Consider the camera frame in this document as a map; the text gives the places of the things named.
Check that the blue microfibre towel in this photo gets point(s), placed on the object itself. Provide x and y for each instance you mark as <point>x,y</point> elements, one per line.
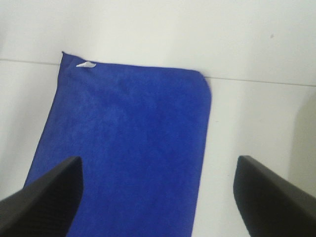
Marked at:
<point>141,134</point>

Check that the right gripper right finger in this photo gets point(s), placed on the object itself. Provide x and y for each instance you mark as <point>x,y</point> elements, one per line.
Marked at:
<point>269,205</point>

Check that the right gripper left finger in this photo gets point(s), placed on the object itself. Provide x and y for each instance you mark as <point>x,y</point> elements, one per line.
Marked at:
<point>46,207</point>

